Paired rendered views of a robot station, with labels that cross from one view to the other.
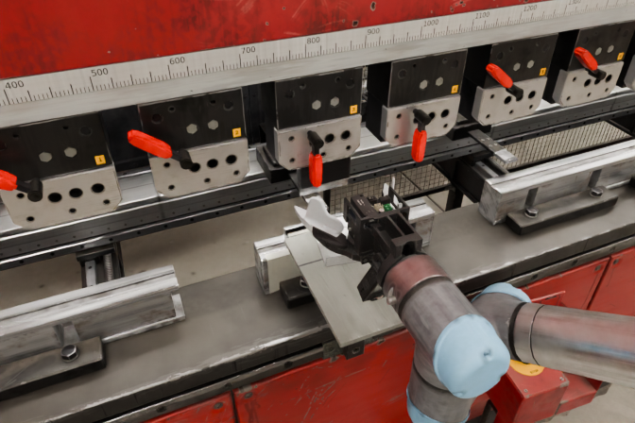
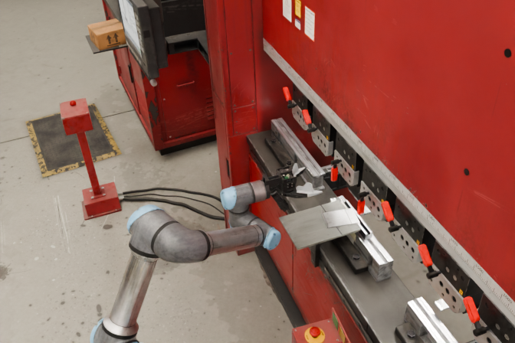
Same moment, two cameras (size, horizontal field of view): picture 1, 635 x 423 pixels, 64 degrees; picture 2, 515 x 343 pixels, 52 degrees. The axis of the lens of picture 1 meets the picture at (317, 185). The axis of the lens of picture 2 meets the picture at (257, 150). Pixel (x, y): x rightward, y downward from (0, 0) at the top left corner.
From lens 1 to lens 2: 183 cm
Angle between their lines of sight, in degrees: 72
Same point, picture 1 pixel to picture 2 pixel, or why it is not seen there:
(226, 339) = (303, 205)
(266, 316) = not seen: hidden behind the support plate
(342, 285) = (309, 218)
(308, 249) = (332, 207)
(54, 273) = not seen: hidden behind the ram
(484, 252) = (374, 308)
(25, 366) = (284, 155)
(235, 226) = not seen: outside the picture
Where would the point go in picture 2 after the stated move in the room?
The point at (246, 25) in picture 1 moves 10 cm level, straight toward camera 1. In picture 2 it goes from (333, 105) to (306, 107)
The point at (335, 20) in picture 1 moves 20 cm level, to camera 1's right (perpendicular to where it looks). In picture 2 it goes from (351, 125) to (358, 161)
